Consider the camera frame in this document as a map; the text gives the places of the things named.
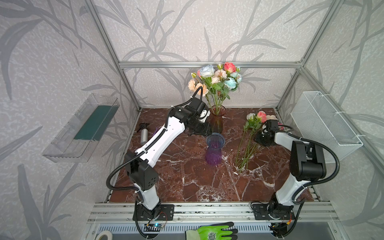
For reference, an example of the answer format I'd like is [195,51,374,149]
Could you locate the red glass vase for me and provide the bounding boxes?
[209,106,227,134]

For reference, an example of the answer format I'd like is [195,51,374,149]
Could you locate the blue purple glass vase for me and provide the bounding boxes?
[205,133,226,166]

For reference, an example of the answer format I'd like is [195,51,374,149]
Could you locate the white blue rose stem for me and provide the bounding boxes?
[199,64,221,115]

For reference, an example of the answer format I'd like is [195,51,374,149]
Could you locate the light blue flower stem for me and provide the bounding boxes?
[219,72,243,107]

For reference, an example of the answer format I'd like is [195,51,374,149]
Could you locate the pink red rose stem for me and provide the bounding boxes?
[220,62,238,115]

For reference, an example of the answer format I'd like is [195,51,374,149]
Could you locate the cream rose stem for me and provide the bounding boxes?
[267,115,278,121]

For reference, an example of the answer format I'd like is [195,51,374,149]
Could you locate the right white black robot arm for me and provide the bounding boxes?
[255,120,340,220]

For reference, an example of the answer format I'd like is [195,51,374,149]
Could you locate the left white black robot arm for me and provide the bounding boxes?
[106,87,212,211]

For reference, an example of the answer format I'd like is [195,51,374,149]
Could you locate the pink white flower bunch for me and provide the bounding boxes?
[235,113,286,172]

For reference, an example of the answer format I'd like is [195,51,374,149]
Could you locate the spray bottle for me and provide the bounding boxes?
[137,123,149,146]

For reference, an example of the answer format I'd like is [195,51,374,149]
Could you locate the green work glove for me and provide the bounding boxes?
[185,222,238,240]

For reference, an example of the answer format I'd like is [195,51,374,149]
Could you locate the green circuit board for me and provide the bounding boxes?
[145,223,166,232]

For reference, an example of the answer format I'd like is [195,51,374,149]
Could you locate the white tape roll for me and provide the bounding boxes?
[95,231,113,240]

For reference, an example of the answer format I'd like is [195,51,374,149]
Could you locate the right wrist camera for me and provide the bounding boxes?
[263,119,280,134]

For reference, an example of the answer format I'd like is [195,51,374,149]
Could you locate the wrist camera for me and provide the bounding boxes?
[263,119,280,134]
[199,110,211,123]

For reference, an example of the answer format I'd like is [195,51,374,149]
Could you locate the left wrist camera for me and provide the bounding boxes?
[199,110,211,123]

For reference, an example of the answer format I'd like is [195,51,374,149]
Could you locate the white wire mesh basket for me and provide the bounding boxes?
[291,91,363,160]

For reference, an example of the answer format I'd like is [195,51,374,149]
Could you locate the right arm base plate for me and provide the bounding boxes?
[251,202,295,221]

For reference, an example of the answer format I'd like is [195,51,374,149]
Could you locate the aluminium front rail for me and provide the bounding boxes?
[87,202,340,224]

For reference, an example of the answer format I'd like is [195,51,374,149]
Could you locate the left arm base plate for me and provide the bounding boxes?
[133,204,175,221]

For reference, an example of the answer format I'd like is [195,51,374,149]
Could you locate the aluminium cage frame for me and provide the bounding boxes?
[81,1,384,171]

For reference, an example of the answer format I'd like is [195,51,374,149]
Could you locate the clear plastic wall shelf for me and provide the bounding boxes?
[42,94,120,163]

